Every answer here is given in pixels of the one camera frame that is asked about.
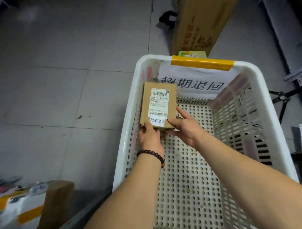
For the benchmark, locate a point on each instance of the white storage rack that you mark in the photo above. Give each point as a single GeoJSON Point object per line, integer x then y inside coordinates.
{"type": "Point", "coordinates": [283, 35]}

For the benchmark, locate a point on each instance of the person's right hand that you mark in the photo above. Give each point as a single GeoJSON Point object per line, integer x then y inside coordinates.
{"type": "Point", "coordinates": [191, 131]}

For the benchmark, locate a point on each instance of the person's right forearm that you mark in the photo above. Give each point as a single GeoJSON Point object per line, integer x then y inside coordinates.
{"type": "Point", "coordinates": [236, 177]}

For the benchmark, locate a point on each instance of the person's left hand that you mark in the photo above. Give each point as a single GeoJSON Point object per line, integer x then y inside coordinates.
{"type": "Point", "coordinates": [152, 141]}

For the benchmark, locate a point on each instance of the yellow tape piece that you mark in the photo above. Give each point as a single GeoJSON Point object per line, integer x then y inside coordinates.
{"type": "Point", "coordinates": [203, 62]}

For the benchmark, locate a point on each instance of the person's left forearm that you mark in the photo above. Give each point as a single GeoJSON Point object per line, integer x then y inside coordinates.
{"type": "Point", "coordinates": [132, 195]}

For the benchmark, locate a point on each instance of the white plastic basket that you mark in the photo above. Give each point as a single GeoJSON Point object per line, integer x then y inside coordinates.
{"type": "Point", "coordinates": [247, 64]}

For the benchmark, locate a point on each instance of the black tripod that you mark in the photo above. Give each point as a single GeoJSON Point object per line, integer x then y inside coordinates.
{"type": "Point", "coordinates": [282, 98]}

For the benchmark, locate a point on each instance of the small brown parcel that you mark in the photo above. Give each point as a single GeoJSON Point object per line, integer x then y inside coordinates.
{"type": "Point", "coordinates": [163, 131]}

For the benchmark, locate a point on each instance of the open brown cardboard box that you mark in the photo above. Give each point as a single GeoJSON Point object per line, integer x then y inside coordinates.
{"type": "Point", "coordinates": [59, 200]}

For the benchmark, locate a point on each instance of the tall printed floor carton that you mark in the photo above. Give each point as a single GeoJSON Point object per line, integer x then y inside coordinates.
{"type": "Point", "coordinates": [200, 23]}

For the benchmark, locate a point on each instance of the black floor object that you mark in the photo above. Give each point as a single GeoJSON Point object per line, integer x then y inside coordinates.
{"type": "Point", "coordinates": [167, 20]}

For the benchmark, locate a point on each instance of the small green and white box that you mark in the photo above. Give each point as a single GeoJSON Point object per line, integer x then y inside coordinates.
{"type": "Point", "coordinates": [192, 54]}

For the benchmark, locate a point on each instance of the white paper sign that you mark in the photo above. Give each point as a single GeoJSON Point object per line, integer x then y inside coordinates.
{"type": "Point", "coordinates": [170, 72]}

